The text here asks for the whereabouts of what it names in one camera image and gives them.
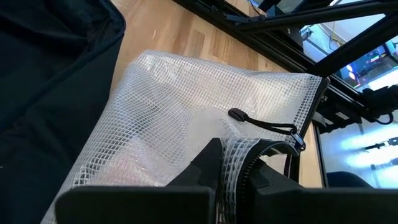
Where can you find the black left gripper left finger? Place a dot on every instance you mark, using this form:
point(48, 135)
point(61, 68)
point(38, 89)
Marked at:
point(140, 205)

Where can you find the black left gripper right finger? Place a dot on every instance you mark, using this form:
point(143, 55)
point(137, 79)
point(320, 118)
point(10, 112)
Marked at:
point(311, 205)

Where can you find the white mesh zip pouch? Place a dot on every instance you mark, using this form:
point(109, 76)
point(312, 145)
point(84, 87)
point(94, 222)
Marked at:
point(186, 93)

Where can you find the navy blue backpack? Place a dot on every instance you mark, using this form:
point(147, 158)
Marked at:
point(46, 93)

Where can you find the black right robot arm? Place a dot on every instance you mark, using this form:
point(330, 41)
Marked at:
point(379, 99)

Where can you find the computer with coloured lights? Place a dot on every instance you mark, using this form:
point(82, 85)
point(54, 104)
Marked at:
point(370, 67)

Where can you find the black aluminium table frame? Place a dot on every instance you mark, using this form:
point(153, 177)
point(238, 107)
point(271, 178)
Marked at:
point(351, 49)

